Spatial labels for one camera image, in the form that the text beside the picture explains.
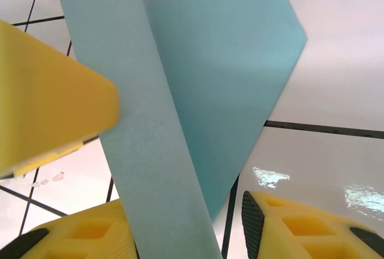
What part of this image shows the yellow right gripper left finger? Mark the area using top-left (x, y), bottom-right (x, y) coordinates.
top-left (4, 198), bottom-right (142, 259)

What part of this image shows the light blue paper sheet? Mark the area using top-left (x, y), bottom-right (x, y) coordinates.
top-left (50, 0), bottom-right (309, 259)

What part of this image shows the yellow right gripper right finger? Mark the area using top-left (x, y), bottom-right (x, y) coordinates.
top-left (241, 189), bottom-right (384, 259)

